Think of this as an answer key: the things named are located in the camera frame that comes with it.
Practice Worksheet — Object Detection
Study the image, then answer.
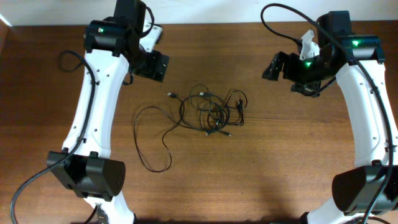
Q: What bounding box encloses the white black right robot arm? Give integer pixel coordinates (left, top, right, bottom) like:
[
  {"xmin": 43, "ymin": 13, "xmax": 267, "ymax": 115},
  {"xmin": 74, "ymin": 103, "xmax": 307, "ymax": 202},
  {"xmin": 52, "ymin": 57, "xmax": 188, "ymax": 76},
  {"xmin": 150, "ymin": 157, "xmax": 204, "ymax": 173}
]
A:
[{"xmin": 262, "ymin": 11, "xmax": 397, "ymax": 223}]

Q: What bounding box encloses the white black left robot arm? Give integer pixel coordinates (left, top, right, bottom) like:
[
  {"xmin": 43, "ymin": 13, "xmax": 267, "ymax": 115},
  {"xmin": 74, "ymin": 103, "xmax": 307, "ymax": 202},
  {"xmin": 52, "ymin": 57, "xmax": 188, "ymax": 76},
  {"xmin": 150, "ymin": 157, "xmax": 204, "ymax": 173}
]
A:
[{"xmin": 47, "ymin": 0, "xmax": 169, "ymax": 223}]

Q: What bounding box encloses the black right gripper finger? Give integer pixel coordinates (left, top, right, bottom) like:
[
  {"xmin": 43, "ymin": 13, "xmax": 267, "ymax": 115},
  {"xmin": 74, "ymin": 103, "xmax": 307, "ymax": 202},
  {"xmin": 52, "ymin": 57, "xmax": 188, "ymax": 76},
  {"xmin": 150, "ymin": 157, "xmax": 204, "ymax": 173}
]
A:
[
  {"xmin": 290, "ymin": 81, "xmax": 321, "ymax": 97},
  {"xmin": 262, "ymin": 52, "xmax": 288, "ymax": 81}
]

